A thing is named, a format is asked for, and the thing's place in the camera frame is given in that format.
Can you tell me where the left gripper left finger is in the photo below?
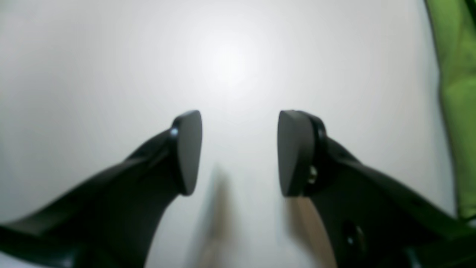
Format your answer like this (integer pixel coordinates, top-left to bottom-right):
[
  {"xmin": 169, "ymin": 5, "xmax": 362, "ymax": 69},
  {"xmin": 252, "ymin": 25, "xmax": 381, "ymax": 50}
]
[{"xmin": 1, "ymin": 110, "xmax": 202, "ymax": 268}]

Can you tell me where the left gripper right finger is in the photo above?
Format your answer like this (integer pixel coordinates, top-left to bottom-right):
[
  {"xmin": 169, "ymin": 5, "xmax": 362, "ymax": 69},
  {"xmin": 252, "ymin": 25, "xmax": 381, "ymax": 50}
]
[{"xmin": 277, "ymin": 110, "xmax": 476, "ymax": 268}]

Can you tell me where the green T-shirt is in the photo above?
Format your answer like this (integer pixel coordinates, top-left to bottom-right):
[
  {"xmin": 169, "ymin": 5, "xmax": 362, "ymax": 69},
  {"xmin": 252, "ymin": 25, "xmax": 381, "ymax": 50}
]
[{"xmin": 426, "ymin": 0, "xmax": 476, "ymax": 221}]

